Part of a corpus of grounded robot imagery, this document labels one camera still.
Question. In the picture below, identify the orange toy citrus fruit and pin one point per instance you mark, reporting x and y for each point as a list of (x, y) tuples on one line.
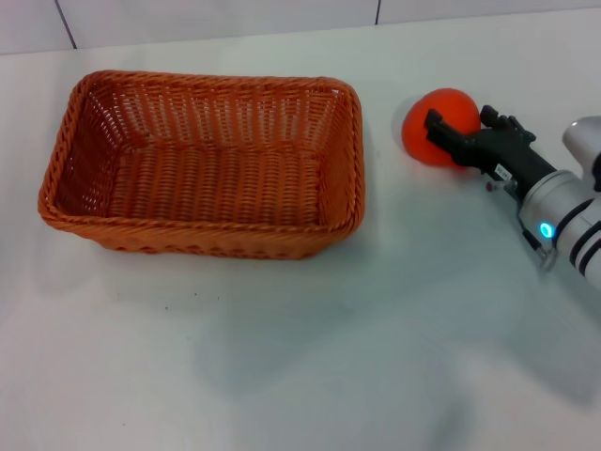
[(451, 110)]

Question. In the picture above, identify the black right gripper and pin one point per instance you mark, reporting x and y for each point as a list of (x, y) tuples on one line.
[(514, 155)]

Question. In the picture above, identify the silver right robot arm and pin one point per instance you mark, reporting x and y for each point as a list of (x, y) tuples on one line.
[(568, 221)]

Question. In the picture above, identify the orange woven rectangular basket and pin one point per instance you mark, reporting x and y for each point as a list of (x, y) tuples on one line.
[(206, 188)]

